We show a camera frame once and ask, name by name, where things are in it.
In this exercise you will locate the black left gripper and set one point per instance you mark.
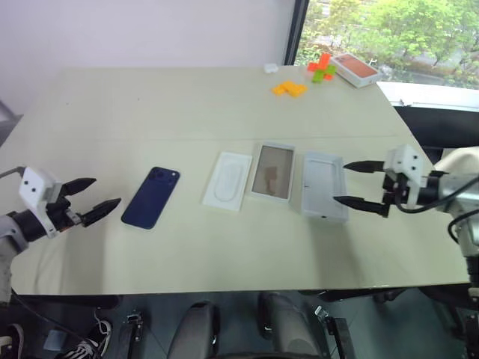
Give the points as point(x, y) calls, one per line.
point(61, 215)

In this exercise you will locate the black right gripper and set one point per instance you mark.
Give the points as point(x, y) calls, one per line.
point(394, 188)

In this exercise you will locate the dark blue smartphone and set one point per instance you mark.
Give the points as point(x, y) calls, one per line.
point(149, 198)

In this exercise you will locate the white box with brown face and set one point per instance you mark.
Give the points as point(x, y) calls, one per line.
point(273, 172)

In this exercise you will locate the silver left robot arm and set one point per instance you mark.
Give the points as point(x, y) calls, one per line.
point(5, 261)

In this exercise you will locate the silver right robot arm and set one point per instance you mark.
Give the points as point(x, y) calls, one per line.
point(460, 194)

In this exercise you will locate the orange topped white box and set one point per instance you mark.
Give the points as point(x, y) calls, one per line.
point(355, 69)

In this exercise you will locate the beige chair back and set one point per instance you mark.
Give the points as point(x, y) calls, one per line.
point(458, 159)

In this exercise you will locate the grey object at table side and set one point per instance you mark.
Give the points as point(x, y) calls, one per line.
point(7, 123)

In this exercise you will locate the white window sill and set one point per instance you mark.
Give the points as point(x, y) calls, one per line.
point(430, 93)

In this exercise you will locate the small orange toy block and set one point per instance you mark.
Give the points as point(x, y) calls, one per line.
point(329, 76)

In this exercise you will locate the yellow toy block cluster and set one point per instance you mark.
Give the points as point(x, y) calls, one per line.
point(290, 89)

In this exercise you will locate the white embossed insert tray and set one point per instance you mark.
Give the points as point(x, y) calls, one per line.
point(226, 183)

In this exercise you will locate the white earbud case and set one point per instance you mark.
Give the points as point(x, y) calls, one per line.
point(271, 68)

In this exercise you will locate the dark rounded shape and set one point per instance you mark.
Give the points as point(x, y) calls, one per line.
point(284, 325)
point(200, 329)

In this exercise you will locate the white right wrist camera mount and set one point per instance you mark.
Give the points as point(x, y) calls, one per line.
point(408, 159)

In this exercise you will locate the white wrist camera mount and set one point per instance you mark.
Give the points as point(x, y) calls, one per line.
point(408, 159)
point(35, 187)

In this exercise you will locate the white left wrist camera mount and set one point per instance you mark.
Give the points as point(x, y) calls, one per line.
point(35, 187)

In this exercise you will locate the dark window frame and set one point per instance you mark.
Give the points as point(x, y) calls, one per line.
point(295, 30)

